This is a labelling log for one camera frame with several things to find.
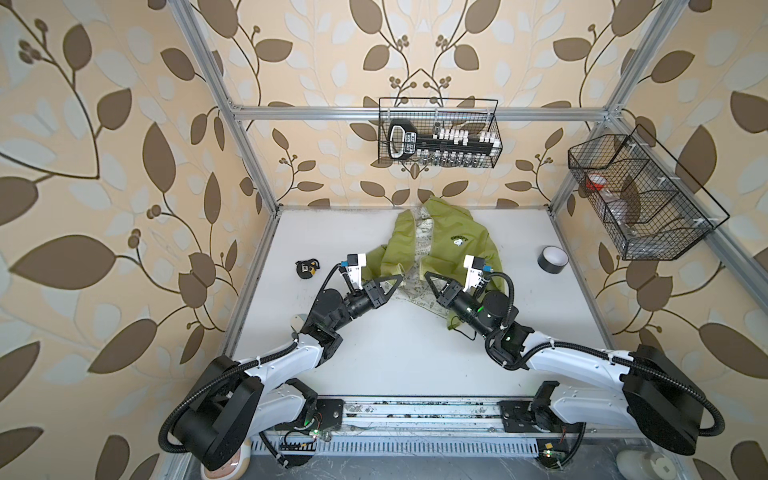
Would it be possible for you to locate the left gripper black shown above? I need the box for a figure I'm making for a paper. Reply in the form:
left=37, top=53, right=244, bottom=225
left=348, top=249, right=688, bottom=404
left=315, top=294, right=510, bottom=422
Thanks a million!
left=329, top=274, right=401, bottom=336

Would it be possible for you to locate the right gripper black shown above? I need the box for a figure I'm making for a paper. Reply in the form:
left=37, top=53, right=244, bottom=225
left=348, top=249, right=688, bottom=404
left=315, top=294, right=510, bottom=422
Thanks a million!
left=427, top=271, right=492, bottom=342

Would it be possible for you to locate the green jacket with patterned lining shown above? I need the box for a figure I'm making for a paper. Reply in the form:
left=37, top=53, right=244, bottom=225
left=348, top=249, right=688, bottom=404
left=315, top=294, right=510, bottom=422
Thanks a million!
left=362, top=197, right=503, bottom=330

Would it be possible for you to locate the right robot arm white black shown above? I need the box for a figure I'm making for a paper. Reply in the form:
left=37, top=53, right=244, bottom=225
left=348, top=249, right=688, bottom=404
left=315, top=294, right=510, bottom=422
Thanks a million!
left=425, top=271, right=726, bottom=456

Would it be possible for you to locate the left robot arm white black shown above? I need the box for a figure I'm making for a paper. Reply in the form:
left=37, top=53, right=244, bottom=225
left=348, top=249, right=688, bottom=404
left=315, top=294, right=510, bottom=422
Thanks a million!
left=158, top=275, right=403, bottom=472

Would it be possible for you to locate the black yellow tape measure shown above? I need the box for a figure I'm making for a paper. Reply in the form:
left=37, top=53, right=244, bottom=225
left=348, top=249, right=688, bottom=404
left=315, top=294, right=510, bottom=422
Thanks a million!
left=295, top=258, right=320, bottom=280

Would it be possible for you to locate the grey tape roll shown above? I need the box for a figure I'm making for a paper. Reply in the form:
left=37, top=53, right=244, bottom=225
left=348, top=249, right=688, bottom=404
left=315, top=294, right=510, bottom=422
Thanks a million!
left=537, top=246, right=569, bottom=274

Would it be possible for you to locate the red cap bottle in basket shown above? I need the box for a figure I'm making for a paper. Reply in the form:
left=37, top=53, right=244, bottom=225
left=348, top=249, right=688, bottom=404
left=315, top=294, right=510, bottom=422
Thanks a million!
left=584, top=173, right=608, bottom=193

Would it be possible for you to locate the pink white round device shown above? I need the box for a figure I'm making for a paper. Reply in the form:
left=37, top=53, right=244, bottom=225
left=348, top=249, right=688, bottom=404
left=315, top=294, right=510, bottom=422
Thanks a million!
left=200, top=439, right=252, bottom=480

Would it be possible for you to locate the white round device bottom right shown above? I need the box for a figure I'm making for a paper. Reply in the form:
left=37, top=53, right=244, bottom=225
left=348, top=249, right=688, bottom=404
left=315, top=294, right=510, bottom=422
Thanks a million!
left=616, top=450, right=678, bottom=480

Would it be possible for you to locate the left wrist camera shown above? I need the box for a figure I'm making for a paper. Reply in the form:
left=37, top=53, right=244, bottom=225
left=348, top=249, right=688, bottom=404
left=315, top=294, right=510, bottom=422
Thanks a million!
left=341, top=253, right=367, bottom=289

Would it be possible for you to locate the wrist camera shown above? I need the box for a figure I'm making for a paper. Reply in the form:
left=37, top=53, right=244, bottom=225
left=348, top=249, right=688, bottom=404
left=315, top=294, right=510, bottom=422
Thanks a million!
left=463, top=255, right=491, bottom=292
left=341, top=253, right=367, bottom=289

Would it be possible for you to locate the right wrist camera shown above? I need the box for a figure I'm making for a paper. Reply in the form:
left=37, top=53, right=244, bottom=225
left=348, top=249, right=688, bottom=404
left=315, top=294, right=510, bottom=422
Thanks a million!
left=463, top=255, right=491, bottom=292

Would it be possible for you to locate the black socket set rail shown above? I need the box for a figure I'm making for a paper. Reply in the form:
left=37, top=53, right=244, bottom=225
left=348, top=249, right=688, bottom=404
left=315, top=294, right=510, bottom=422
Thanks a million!
left=384, top=119, right=503, bottom=164

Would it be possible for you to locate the black wire basket back wall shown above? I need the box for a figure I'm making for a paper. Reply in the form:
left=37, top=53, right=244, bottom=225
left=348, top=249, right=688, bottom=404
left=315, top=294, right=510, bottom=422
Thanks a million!
left=377, top=96, right=503, bottom=169

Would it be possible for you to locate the black wire basket wall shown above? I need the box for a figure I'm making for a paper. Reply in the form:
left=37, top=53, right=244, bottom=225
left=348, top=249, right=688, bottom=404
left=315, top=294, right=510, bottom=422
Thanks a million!
left=377, top=96, right=503, bottom=169
left=568, top=125, right=730, bottom=261

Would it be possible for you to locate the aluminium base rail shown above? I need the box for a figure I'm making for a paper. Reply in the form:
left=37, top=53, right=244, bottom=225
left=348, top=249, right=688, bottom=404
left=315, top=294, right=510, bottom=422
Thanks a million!
left=173, top=394, right=673, bottom=458

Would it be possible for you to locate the black wire basket right wall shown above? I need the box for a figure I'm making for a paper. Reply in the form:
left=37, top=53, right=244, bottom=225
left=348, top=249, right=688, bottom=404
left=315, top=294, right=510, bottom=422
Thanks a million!
left=568, top=125, right=730, bottom=261

